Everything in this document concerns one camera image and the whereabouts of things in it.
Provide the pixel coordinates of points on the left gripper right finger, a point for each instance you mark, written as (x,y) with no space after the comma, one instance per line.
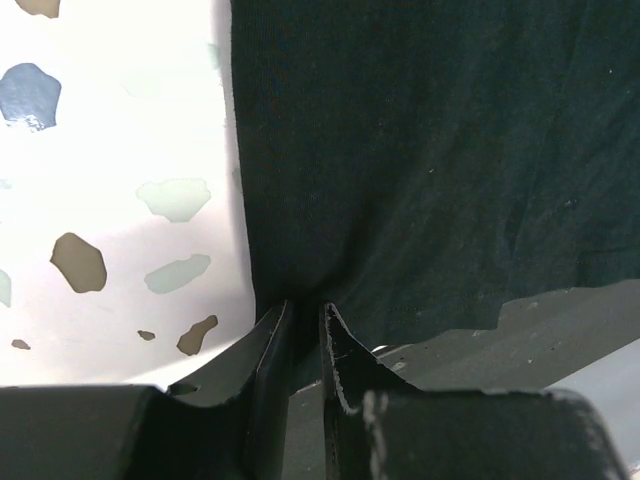
(379,426)

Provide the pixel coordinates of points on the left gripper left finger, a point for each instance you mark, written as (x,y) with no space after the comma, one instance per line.
(226,420)

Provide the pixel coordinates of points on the black t shirt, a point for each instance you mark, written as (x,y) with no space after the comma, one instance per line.
(420,163)

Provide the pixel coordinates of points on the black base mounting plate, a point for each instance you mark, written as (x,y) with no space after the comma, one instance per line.
(585,340)

